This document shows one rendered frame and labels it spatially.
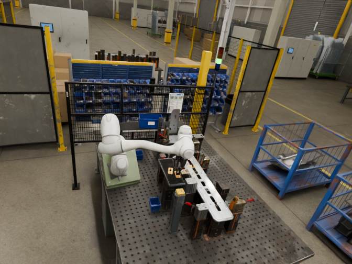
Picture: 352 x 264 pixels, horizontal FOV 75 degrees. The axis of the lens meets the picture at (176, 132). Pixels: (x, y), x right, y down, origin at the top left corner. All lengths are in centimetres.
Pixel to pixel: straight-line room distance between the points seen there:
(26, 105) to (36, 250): 212
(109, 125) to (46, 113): 250
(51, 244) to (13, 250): 35
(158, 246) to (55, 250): 132
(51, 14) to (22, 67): 483
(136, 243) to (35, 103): 280
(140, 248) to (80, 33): 753
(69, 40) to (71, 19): 65
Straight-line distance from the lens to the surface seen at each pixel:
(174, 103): 316
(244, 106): 556
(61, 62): 665
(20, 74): 401
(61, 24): 867
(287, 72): 1363
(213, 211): 203
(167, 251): 209
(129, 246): 210
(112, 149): 175
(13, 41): 391
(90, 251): 295
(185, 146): 155
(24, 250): 314
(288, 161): 419
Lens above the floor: 242
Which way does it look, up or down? 28 degrees down
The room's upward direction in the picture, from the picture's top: 9 degrees clockwise
